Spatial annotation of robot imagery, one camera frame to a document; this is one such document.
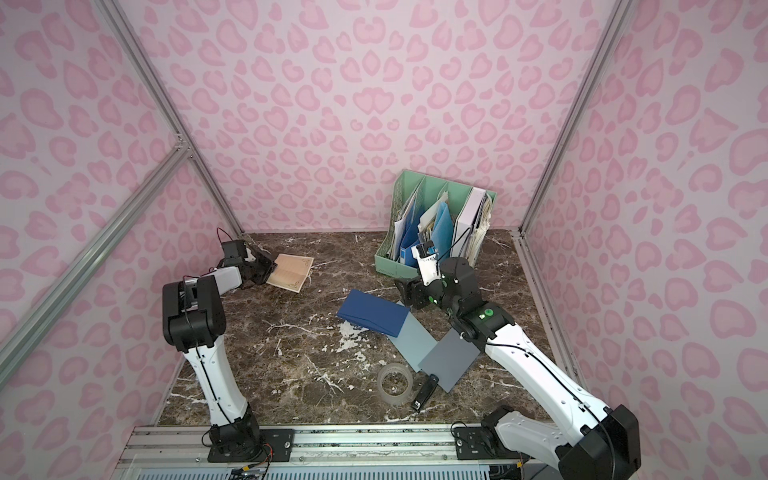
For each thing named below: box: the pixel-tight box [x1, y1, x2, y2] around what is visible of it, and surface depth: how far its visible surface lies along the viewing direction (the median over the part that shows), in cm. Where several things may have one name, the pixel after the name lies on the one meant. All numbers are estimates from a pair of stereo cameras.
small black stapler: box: [411, 374, 439, 412], surface depth 80 cm
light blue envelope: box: [387, 311, 439, 373], surface depth 93 cm
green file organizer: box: [374, 169, 497, 285], surface depth 95 cm
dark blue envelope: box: [336, 289, 410, 338], surface depth 100 cm
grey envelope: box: [417, 327, 481, 393], surface depth 88 cm
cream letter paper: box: [266, 254, 314, 293], surface depth 108 cm
